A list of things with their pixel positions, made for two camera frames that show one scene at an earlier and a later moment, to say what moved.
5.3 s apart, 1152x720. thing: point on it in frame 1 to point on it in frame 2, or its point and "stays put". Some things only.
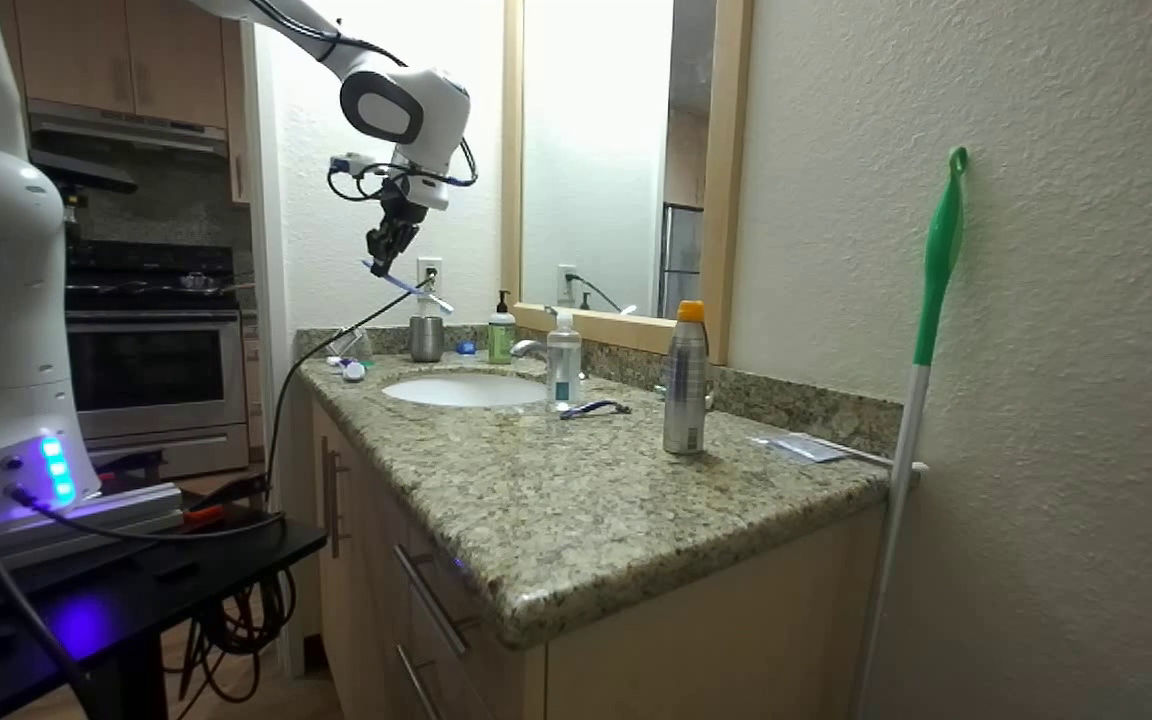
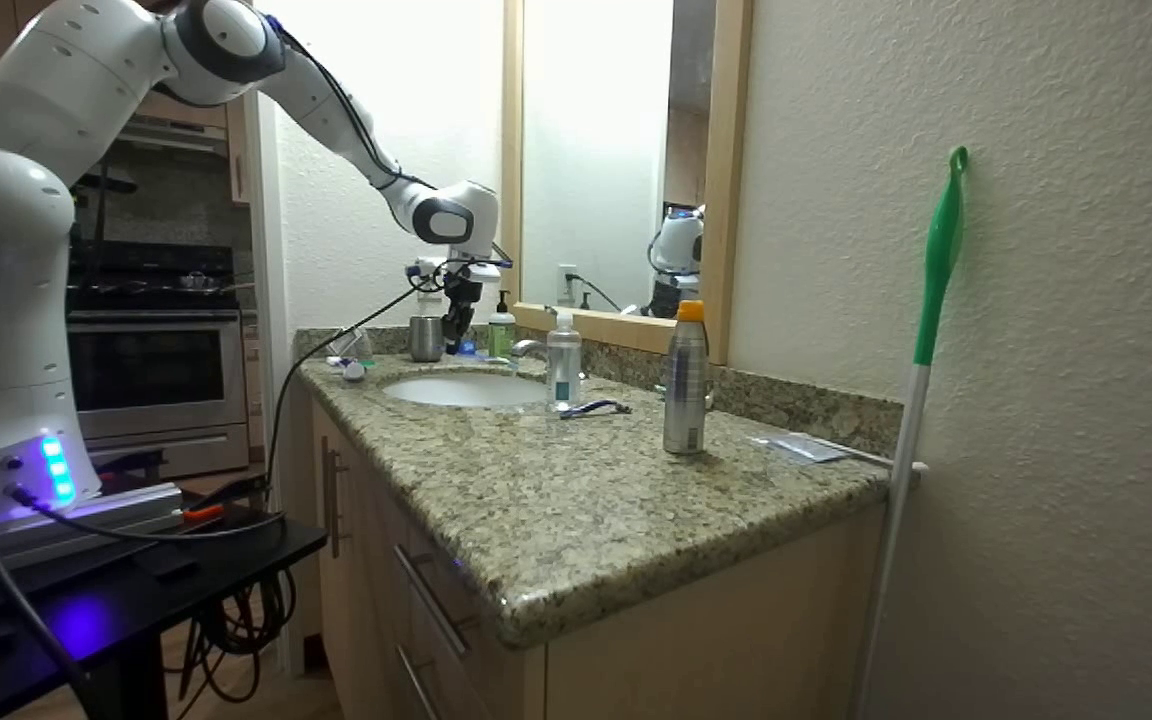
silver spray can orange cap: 685,377 stays put
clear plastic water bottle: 566,361 stays put
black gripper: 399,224 to 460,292
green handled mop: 915,446 stays put
